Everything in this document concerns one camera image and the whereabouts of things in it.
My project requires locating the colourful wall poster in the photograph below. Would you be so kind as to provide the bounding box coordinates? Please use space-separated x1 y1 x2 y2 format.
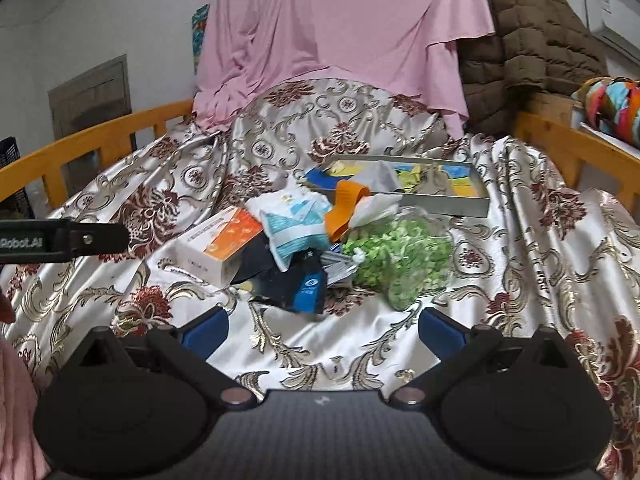
191 4 211 77

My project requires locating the brown quilted blanket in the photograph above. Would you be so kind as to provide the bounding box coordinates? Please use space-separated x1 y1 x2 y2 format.
457 0 608 136

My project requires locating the pink fuzzy clothing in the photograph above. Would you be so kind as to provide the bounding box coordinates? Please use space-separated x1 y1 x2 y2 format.
0 339 53 480

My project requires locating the silver metal tray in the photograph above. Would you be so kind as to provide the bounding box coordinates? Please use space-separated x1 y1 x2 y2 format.
305 155 492 219

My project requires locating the colourful striped bag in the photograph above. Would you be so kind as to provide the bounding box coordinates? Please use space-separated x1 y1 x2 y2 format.
570 76 640 150

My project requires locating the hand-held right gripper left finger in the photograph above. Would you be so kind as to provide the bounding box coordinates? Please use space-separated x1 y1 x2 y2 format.
80 305 253 407

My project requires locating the white air conditioner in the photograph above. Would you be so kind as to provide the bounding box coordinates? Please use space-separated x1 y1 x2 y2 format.
582 0 640 55

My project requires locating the black packet with blue label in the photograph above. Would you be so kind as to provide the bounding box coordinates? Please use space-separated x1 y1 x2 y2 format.
234 246 332 315

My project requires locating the orange and white box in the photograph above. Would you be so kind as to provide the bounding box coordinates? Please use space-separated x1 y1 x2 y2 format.
175 206 264 288

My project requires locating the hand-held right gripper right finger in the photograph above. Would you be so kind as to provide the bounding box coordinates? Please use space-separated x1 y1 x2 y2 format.
390 308 563 407

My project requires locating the brown door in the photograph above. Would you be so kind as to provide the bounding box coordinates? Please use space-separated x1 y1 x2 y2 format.
47 54 132 196

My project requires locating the orange cloth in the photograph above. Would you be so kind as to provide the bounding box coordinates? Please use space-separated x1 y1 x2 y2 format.
324 180 372 250

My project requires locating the floral satin blanket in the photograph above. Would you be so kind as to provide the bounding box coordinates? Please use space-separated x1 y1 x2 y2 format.
0 78 640 471

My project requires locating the yellow and blue cloth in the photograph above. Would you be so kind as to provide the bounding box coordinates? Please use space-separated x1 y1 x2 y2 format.
306 160 476 198

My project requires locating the clear bag of green pieces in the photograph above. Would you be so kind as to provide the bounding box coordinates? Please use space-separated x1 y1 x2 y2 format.
340 195 454 312

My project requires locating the pink sheet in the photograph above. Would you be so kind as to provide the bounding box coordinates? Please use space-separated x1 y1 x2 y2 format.
192 0 497 140

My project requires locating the white cloth with blue whale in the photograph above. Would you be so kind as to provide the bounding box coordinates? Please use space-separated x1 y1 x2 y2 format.
246 186 334 272

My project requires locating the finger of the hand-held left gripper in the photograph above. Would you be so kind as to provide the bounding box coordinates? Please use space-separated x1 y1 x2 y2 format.
67 221 129 261

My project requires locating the grey striped small packet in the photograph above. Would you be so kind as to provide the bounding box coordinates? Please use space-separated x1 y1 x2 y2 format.
319 251 362 288

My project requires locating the dark plastic crate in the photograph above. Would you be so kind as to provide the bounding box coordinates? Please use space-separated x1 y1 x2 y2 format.
0 137 37 219

